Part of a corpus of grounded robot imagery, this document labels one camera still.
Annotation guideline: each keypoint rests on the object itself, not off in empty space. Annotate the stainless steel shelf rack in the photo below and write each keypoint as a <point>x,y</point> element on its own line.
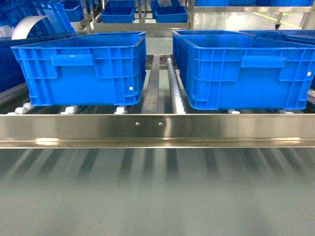
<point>24,126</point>

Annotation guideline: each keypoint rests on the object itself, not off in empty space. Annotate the white roller track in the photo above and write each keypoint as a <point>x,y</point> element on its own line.
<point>178,105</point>

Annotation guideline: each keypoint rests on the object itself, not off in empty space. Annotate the blue crate front left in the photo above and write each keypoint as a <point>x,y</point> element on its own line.
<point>84,70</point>

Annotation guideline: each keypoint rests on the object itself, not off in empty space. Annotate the blue crate rear right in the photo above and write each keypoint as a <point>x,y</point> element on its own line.
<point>179,34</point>

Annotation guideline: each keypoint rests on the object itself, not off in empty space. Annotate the blue crate front right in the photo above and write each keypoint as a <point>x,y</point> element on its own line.
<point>222,72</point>

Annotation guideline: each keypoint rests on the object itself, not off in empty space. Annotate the blue crate rear left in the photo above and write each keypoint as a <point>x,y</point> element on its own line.
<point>125,33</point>

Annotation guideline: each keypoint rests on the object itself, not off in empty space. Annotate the blue crate background right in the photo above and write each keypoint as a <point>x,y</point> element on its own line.
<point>172,14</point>

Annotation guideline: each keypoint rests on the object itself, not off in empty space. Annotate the blue crate background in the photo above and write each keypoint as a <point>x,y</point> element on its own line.
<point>172,14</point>
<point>118,11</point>

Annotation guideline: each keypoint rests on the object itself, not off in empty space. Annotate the blue crate background left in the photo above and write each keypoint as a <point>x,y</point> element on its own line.
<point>118,11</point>

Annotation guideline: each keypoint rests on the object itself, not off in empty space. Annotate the blue crate far right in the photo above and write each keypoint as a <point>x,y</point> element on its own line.
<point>297,36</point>

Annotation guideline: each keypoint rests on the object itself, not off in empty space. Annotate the steel centre rail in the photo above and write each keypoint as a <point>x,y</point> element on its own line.
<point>150,100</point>

